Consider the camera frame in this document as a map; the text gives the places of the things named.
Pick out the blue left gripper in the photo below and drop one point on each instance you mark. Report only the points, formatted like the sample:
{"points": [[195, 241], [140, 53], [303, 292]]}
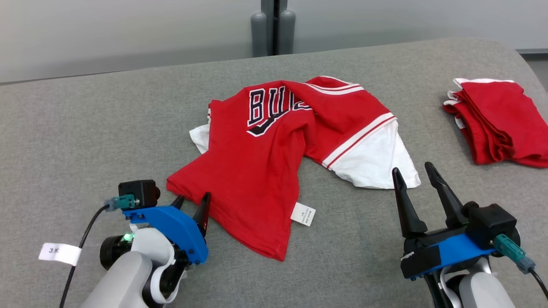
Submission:
{"points": [[180, 226]]}

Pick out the grey partition post, twin feet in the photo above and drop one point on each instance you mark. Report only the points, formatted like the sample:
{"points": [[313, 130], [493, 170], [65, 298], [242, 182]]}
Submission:
{"points": [[272, 30]]}

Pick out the red shorts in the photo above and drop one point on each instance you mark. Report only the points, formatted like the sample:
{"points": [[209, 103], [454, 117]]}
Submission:
{"points": [[501, 124]]}

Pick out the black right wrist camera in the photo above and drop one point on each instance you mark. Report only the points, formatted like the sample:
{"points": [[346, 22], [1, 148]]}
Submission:
{"points": [[492, 222]]}

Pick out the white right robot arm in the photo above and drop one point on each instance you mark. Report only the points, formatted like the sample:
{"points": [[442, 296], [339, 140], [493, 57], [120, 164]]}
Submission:
{"points": [[479, 291]]}

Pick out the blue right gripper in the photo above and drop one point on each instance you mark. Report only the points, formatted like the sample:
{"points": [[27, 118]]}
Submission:
{"points": [[445, 252]]}

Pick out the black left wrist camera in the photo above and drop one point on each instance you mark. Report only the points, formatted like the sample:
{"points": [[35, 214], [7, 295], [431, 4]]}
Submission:
{"points": [[139, 192]]}

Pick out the red basketball jersey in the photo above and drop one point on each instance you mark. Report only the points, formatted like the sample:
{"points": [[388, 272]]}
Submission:
{"points": [[265, 171]]}

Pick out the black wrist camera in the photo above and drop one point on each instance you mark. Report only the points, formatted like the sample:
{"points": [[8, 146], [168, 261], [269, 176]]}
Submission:
{"points": [[492, 222], [139, 192]]}

